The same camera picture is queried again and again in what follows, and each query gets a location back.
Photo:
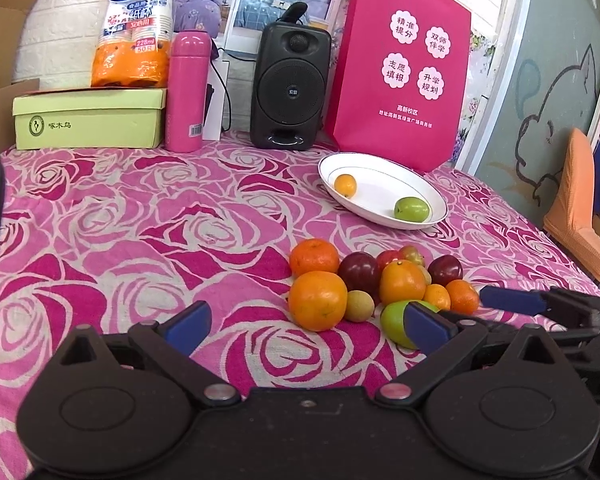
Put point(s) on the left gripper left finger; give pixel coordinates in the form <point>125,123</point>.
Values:
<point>168,347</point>

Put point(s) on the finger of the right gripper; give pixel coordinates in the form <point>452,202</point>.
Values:
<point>527,302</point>

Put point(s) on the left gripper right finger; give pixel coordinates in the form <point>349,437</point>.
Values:
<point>449,344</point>

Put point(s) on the tangerine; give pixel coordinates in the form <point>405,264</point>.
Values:
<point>314,254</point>
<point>464,298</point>

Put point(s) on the small orange front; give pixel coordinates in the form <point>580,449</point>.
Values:
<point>438,296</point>

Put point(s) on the round green apple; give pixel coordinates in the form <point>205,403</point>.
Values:
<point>391,322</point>

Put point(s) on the small yellowish fruit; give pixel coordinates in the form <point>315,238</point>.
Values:
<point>426,275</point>

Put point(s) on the dark red plum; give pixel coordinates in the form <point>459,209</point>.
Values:
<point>445,269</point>
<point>360,271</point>

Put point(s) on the big orange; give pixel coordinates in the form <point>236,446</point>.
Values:
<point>401,280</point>

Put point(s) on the small green-brown fruit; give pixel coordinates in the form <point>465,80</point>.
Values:
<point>360,306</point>

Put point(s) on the yellow-red plum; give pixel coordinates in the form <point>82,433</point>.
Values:
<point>412,253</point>

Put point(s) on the small red plum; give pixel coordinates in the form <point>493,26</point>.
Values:
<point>386,257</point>

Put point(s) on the large orange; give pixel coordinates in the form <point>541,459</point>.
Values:
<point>317,300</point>

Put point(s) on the oval green fruit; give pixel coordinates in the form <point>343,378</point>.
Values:
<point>411,209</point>

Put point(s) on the small yellow orange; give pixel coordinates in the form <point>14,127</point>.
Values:
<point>345,185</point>

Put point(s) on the orange fabric chair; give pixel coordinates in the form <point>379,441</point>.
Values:
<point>570,218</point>

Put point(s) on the white round plate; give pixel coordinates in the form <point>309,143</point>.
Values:
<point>380,184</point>

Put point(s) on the white box behind thermos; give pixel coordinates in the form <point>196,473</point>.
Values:
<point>217,76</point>

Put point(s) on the light green box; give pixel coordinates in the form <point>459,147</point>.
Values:
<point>89,118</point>

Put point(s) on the pink tote bag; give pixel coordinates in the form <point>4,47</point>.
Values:
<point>399,80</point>

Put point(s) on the pink thermos bottle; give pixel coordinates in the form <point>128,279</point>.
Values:
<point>187,91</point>

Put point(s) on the black speaker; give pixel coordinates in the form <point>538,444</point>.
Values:
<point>289,85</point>

